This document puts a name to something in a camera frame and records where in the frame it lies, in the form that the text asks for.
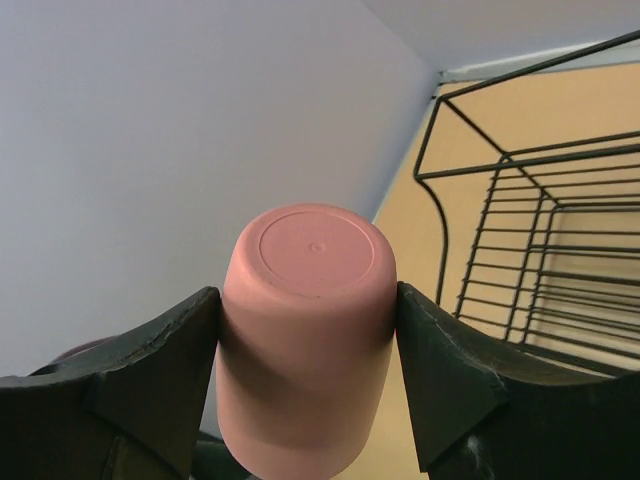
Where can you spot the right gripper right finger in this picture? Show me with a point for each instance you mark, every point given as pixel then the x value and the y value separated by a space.
pixel 482 409

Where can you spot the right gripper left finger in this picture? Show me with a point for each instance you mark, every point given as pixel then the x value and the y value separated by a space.
pixel 127 408

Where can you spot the red cup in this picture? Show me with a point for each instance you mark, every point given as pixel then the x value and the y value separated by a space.
pixel 308 307

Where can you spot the black wire dish rack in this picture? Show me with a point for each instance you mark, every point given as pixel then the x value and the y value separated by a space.
pixel 532 172

